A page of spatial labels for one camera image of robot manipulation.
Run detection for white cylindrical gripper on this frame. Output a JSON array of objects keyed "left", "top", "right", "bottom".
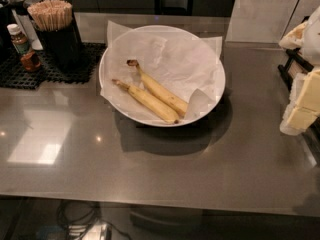
[{"left": 279, "top": 6, "right": 320, "bottom": 135}]

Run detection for yellow banana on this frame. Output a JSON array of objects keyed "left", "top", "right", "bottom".
[
  {"left": 127, "top": 60, "right": 188, "bottom": 117},
  {"left": 112, "top": 79, "right": 180, "bottom": 124}
]

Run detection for white bowl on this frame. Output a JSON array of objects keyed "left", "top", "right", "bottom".
[{"left": 98, "top": 24, "right": 227, "bottom": 128}]

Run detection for white parchment paper liner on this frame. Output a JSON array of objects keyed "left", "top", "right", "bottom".
[{"left": 100, "top": 20, "right": 224, "bottom": 122}]

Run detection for black chopstick holder cup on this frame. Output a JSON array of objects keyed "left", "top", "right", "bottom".
[{"left": 36, "top": 19, "right": 82, "bottom": 71}]

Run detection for bundle of wooden chopsticks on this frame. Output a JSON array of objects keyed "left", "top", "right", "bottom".
[{"left": 27, "top": 0, "right": 73, "bottom": 31}]

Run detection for small brown sauce bottle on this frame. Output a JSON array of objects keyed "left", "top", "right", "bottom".
[{"left": 20, "top": 51, "right": 41, "bottom": 72}]

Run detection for green sauce bottle white cap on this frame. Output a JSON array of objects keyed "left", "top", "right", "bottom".
[{"left": 7, "top": 24, "right": 30, "bottom": 55}]

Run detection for black grid rubber mat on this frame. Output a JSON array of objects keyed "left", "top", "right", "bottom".
[{"left": 0, "top": 43, "right": 106, "bottom": 90}]

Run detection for dark-lidded shaker jar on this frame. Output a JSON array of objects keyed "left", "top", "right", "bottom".
[{"left": 10, "top": 0, "right": 43, "bottom": 51}]

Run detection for black cables under table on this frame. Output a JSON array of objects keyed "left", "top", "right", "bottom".
[{"left": 55, "top": 200, "right": 133, "bottom": 240}]

